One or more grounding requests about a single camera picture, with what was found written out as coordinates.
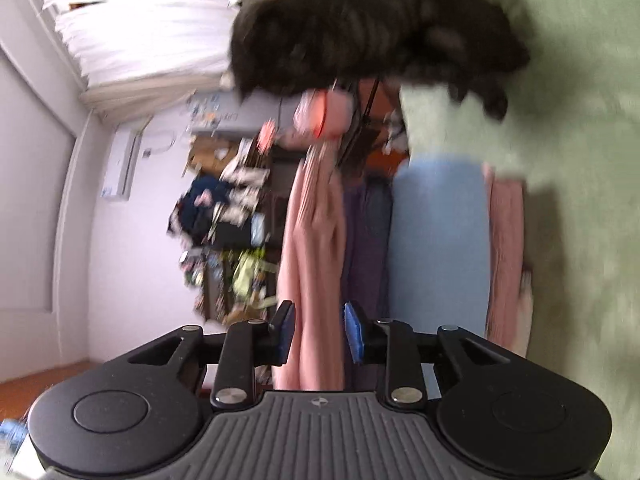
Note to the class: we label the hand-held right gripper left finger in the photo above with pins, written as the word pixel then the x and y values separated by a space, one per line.
pixel 286 332

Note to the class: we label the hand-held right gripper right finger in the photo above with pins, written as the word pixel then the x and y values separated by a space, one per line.
pixel 352 332

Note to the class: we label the pink sweater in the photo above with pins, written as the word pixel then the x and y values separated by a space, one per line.
pixel 310 260

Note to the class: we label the purple folded cloth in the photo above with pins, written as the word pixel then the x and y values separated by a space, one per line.
pixel 362 260

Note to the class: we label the light blue folded cloth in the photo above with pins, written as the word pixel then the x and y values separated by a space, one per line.
pixel 435 250

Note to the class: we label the pile of assorted clutter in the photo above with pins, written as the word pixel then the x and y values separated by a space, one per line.
pixel 215 210

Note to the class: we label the pink folded cloth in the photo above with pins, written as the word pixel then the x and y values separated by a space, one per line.
pixel 505 260

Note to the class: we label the dark side table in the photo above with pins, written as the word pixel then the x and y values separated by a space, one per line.
pixel 361 142

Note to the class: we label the pink artificial flower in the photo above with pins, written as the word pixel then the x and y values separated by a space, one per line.
pixel 267 135

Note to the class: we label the pink plastic basin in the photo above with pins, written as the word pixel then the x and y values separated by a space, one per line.
pixel 330 115

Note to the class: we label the grey refrigerator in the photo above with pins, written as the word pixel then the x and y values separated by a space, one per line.
pixel 240 117

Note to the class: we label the white air conditioner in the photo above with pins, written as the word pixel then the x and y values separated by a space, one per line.
pixel 120 165

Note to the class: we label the beige curtain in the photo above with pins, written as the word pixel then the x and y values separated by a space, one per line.
pixel 140 97

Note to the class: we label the green bed blanket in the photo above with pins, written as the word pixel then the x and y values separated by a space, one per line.
pixel 575 160

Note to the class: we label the black cat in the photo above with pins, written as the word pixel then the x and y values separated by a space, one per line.
pixel 360 25

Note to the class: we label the white sheer curtain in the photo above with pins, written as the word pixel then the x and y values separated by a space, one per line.
pixel 150 25

